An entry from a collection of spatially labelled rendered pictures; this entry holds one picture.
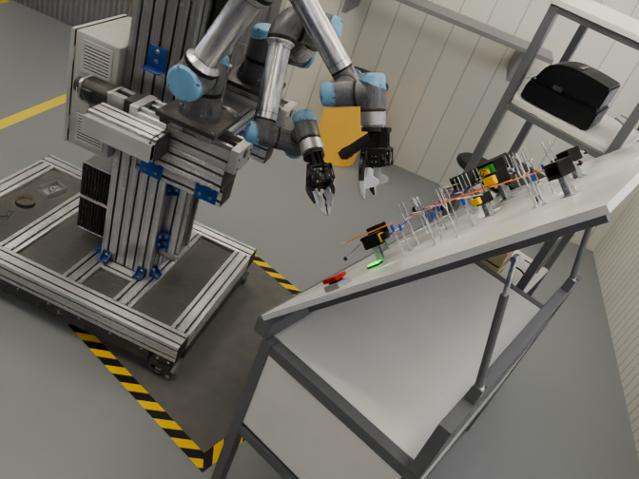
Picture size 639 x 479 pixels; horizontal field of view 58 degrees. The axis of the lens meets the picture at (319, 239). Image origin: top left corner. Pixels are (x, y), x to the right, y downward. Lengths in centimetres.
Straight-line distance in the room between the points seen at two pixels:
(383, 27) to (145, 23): 287
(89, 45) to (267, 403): 143
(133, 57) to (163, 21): 19
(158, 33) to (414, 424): 158
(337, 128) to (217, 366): 241
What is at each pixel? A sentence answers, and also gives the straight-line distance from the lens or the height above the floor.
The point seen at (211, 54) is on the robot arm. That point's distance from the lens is 183.
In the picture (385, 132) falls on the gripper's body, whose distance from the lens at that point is 172.
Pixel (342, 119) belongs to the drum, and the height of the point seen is 41.
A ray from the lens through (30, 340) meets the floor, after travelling 278.
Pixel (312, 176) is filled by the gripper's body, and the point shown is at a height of 119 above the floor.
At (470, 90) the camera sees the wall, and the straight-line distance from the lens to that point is 488.
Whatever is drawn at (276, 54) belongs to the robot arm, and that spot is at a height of 144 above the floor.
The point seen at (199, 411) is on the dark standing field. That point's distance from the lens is 259.
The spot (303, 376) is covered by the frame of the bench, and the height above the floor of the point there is 80.
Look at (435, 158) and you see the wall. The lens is 508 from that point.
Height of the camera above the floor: 205
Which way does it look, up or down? 33 degrees down
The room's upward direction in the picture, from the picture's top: 21 degrees clockwise
